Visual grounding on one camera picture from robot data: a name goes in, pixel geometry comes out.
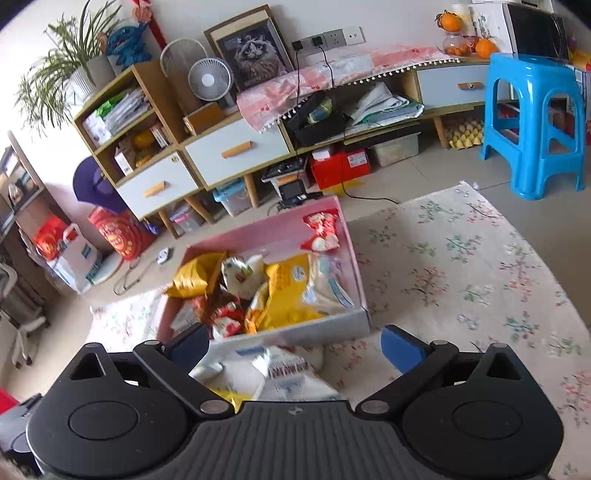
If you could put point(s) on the white plastic bottle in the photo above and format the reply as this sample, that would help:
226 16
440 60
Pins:
466 18

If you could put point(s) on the small white box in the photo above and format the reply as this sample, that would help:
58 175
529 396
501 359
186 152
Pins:
321 153

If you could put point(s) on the small white desk fan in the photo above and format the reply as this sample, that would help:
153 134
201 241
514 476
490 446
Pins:
210 79

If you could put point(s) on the black bag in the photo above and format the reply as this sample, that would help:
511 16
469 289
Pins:
318 134

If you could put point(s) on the purple cap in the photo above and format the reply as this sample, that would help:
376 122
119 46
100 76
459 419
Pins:
90 180

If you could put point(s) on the white cabinet drawer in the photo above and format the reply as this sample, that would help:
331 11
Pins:
157 182

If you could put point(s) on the white paper bag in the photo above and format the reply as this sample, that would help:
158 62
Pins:
74 263

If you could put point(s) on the black camera on tripod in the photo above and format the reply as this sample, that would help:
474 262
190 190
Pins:
293 189

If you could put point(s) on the yellow paper piece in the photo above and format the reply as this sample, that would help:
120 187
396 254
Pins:
353 187

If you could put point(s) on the red hanging ornament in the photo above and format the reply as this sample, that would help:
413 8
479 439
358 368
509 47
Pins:
141 10

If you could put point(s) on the floral rug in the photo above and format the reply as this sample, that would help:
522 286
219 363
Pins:
438 277

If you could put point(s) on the red box under stool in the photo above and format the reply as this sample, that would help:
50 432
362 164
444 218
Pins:
505 115

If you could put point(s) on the clear storage box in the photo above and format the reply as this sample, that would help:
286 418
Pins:
395 150

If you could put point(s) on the pile of white bags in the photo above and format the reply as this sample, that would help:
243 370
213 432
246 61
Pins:
378 101

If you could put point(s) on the brown wooden box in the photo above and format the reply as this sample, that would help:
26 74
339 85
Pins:
203 119

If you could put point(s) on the yellow egg tray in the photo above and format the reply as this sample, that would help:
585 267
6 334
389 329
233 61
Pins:
464 136

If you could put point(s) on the white microwave oven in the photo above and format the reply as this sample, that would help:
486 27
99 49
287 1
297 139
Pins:
535 32

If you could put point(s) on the white blue snack packet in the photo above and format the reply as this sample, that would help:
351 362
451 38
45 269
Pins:
325 286

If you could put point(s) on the orange fruit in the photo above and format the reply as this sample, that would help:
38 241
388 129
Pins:
450 21
485 47

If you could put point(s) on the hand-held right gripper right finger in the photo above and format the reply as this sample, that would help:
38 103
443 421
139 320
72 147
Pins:
401 350

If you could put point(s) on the jar of small oranges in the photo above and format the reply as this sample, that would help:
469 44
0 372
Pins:
455 45

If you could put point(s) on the low wooden cabinet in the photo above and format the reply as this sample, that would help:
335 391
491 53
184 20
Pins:
408 87

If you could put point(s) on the grey wall socket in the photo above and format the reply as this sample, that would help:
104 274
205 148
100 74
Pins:
333 37

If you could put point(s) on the round white base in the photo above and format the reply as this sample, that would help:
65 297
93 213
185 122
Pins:
108 270

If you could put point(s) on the red plastic bag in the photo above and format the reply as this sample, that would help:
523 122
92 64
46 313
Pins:
48 240

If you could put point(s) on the orange yellow snack packet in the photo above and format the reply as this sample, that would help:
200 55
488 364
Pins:
194 277

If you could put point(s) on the stack of papers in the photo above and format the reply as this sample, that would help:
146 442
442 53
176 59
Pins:
127 108

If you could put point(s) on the clear bin blue lid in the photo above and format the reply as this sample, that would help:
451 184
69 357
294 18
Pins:
233 198

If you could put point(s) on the blue plastic stool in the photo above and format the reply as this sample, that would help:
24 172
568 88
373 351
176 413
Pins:
526 69

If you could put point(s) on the large white snack packet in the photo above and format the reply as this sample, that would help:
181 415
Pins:
286 374

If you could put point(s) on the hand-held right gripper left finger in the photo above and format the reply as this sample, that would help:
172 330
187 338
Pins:
187 344

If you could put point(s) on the pale blue drawer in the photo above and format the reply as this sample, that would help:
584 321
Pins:
443 83

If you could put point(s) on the red carton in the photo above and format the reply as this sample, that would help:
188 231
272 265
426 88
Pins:
337 168

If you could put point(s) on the pale pink snack packet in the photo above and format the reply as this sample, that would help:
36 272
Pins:
187 316

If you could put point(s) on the framed cat picture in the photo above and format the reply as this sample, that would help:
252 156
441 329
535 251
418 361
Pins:
251 55

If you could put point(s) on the potted spider plant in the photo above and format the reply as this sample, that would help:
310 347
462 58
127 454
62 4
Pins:
94 74

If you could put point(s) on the blue plush toy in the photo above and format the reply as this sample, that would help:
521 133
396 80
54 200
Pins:
129 44

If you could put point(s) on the black electronic device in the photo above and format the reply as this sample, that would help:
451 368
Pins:
284 168

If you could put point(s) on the pink cardboard box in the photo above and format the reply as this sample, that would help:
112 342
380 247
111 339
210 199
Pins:
277 228

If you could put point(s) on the red white snack packet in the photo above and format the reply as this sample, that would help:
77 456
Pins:
319 221
323 242

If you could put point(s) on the yellow green bundle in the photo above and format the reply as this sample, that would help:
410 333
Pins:
321 108

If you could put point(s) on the white wall socket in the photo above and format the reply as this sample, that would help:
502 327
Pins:
354 33

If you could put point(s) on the wide white drawer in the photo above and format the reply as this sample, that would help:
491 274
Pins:
207 157

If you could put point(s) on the red patterned gift bag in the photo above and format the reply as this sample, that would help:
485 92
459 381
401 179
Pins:
115 235

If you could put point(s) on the small clear bin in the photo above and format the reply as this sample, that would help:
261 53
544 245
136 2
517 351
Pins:
187 219

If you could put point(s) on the pink cherry cloth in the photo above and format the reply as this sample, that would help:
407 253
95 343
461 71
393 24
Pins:
295 83

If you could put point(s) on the large yellow snack packet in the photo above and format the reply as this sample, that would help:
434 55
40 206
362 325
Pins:
288 297

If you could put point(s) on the white green snack packet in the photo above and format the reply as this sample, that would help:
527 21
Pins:
238 277

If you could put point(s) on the dark wall shelf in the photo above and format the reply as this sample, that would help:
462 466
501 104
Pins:
23 203

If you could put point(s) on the white office chair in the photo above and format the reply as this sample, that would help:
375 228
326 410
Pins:
21 323

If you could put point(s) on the wooden shelf cabinet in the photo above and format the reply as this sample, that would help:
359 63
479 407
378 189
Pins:
159 99

